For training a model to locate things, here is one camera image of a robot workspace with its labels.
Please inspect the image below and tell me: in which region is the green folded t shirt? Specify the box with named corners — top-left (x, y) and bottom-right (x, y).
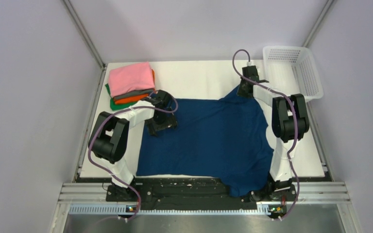
top-left (105, 84), bottom-right (147, 111)

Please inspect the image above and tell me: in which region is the grey folded t shirt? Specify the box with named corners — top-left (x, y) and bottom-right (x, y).
top-left (112, 89), bottom-right (154, 104)

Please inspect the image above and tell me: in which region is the white plastic basket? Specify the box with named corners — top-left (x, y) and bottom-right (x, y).
top-left (263, 46), bottom-right (324, 102)

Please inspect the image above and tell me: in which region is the blue t shirt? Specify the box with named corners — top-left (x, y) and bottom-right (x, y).
top-left (136, 89), bottom-right (273, 197)

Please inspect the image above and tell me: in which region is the white cable duct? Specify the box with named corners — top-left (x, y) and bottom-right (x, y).
top-left (68, 204), bottom-right (283, 216)

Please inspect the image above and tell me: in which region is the left aluminium frame post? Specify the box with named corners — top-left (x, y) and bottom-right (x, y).
top-left (61, 0), bottom-right (105, 69)

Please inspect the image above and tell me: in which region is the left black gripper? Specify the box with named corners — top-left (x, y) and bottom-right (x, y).
top-left (145, 106), bottom-right (177, 136)

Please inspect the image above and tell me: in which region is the pink folded t shirt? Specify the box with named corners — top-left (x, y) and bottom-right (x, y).
top-left (108, 62), bottom-right (155, 97)

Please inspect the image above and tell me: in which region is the aluminium frame post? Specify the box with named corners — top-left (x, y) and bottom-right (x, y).
top-left (61, 0), bottom-right (105, 69)
top-left (303, 0), bottom-right (338, 48)

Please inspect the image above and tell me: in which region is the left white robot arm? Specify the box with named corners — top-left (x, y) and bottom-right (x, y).
top-left (87, 90), bottom-right (179, 201)

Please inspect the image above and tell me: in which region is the orange folded t shirt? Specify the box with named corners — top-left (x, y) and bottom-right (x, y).
top-left (108, 63), bottom-right (155, 104)

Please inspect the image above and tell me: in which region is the right aluminium frame post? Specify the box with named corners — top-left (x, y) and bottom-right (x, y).
top-left (303, 0), bottom-right (338, 48)

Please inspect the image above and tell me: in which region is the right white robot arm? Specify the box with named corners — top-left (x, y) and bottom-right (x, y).
top-left (237, 62), bottom-right (310, 201)

